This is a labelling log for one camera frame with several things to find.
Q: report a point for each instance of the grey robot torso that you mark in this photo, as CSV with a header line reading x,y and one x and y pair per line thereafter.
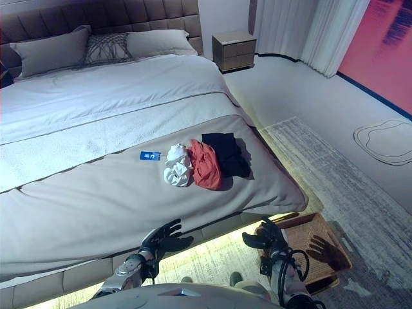
x,y
167,297

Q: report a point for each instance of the blue tag card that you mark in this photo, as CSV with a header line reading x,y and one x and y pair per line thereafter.
x,y
150,156

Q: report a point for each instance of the grey pillow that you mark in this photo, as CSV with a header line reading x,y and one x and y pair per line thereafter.
x,y
48,53
157,43

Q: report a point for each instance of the brown wooden nightstand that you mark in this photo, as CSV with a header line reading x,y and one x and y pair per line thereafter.
x,y
233,51

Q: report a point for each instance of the silver left robot leg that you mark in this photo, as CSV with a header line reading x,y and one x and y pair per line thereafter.
x,y
186,280

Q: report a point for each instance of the padded beige bed frame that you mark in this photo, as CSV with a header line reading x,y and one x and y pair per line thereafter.
x,y
83,277

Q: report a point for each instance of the black garment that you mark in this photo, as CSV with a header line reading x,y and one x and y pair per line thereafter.
x,y
228,154

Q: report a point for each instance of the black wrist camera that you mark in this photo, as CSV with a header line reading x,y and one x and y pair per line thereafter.
x,y
153,267
266,265

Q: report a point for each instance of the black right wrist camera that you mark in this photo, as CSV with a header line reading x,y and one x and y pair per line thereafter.
x,y
266,265

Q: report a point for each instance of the silver right robot leg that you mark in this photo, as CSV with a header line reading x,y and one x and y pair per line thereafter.
x,y
244,283

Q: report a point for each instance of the brown tufted headboard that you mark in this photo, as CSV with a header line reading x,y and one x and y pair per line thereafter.
x,y
128,16

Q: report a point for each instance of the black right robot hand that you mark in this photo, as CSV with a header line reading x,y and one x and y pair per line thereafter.
x,y
270,238

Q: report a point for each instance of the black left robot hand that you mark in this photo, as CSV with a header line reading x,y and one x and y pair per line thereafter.
x,y
165,240

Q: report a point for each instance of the silver robot leg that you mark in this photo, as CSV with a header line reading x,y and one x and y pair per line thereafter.
x,y
186,280
244,283

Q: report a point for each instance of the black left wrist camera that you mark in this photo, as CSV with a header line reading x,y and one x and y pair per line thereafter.
x,y
153,267

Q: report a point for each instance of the woven wicker basket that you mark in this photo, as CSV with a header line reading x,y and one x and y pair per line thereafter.
x,y
318,235

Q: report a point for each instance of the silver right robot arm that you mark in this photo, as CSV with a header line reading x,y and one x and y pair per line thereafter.
x,y
289,289

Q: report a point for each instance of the patterned grey cushion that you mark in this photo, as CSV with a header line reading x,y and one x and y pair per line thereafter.
x,y
107,50

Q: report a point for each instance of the white curtain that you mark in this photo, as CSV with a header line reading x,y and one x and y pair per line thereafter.
x,y
305,29

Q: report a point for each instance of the grey bed mattress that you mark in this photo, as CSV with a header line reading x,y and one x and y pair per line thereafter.
x,y
96,199

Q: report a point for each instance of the light grey bed sheet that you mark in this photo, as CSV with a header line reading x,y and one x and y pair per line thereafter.
x,y
112,93

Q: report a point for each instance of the red garment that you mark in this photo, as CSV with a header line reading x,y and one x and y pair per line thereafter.
x,y
206,167

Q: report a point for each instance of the white garment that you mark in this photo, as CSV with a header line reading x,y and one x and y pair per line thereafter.
x,y
175,170

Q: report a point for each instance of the red wall panel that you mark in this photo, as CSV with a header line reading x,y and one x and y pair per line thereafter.
x,y
380,58

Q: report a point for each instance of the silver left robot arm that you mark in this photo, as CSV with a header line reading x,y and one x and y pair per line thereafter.
x,y
127,270

